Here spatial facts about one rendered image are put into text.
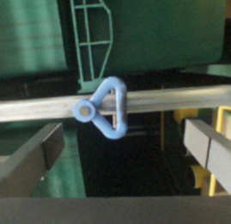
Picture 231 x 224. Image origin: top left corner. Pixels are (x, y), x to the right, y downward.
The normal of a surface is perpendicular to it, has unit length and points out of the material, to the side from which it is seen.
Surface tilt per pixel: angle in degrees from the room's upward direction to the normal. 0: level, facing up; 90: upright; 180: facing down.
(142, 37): 94
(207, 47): 91
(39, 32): 96
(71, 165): 92
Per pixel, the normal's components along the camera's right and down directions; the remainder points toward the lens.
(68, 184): 0.06, 0.26
